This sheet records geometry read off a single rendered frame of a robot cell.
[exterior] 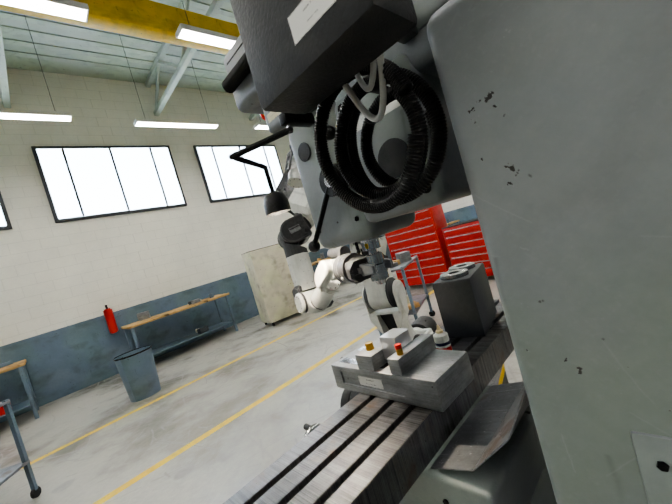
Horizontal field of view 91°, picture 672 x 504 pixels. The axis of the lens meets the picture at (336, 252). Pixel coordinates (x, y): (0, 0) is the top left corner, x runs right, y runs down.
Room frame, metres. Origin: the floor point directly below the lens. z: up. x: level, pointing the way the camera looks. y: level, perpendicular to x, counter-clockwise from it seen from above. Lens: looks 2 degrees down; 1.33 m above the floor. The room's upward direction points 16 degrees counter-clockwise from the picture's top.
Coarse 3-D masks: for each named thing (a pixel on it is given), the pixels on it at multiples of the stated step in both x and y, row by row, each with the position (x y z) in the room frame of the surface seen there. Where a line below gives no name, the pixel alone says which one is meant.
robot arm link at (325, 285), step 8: (320, 264) 1.02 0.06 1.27; (328, 264) 1.00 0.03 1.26; (320, 272) 1.03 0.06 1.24; (328, 272) 0.99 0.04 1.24; (320, 280) 1.03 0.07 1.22; (328, 280) 1.01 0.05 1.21; (336, 280) 1.11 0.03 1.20; (320, 288) 1.05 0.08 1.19; (328, 288) 1.06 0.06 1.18; (336, 288) 1.09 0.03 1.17
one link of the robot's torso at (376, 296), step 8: (384, 240) 1.55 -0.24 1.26; (352, 248) 1.58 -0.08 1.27; (360, 248) 1.58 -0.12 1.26; (384, 248) 1.56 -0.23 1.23; (368, 280) 1.55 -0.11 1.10; (392, 280) 1.54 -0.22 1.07; (368, 288) 1.55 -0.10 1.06; (376, 288) 1.53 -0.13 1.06; (384, 288) 1.51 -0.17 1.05; (368, 296) 1.55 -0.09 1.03; (376, 296) 1.53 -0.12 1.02; (384, 296) 1.51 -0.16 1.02; (392, 296) 1.50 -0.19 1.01; (368, 304) 1.57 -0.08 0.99; (376, 304) 1.54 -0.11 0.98; (384, 304) 1.52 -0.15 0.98; (392, 304) 1.51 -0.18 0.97
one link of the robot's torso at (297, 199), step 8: (280, 184) 1.42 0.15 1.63; (288, 184) 1.38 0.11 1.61; (288, 192) 1.36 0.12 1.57; (296, 192) 1.33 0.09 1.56; (304, 192) 1.30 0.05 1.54; (296, 200) 1.31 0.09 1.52; (304, 200) 1.28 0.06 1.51; (296, 208) 1.31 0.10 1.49; (304, 208) 1.27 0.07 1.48; (304, 216) 1.30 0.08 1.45; (312, 224) 1.32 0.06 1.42
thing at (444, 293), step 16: (448, 272) 1.09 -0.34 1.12; (464, 272) 1.03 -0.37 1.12; (480, 272) 1.10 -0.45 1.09; (448, 288) 1.02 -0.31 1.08; (464, 288) 1.00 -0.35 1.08; (480, 288) 1.06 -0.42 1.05; (448, 304) 1.03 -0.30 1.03; (464, 304) 1.00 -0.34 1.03; (480, 304) 1.02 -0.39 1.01; (448, 320) 1.04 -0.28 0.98; (464, 320) 1.01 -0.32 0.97; (480, 320) 0.99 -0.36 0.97; (464, 336) 1.02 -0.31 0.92; (480, 336) 0.99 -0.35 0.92
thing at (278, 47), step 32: (256, 0) 0.40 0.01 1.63; (288, 0) 0.36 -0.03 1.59; (320, 0) 0.33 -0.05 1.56; (352, 0) 0.31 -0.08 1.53; (384, 0) 0.30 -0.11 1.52; (256, 32) 0.41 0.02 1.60; (288, 32) 0.37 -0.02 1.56; (320, 32) 0.34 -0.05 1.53; (352, 32) 0.32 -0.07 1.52; (384, 32) 0.34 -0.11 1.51; (256, 64) 0.42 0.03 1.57; (288, 64) 0.38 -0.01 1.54; (320, 64) 0.36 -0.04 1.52; (352, 64) 0.38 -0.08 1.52; (288, 96) 0.41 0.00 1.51; (320, 96) 0.44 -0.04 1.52
